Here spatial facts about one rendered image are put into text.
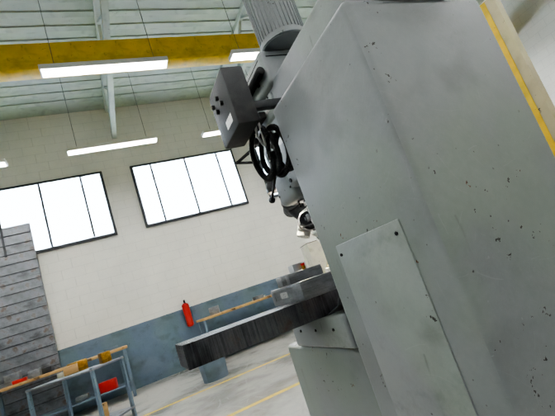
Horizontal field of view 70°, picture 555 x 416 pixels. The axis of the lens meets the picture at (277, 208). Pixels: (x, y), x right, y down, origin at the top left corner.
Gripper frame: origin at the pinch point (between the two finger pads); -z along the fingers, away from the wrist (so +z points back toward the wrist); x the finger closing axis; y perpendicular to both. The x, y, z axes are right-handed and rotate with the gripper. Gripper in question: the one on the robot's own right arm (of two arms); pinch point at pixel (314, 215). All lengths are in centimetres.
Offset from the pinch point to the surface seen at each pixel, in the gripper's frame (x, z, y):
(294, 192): -7.5, -10.0, -9.9
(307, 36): 3, -55, -48
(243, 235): 27, 781, -109
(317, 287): -13.3, -18.6, 28.6
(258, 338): -39, -22, 38
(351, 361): -11, -22, 56
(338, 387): -16, -5, 67
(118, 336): -281, 701, 21
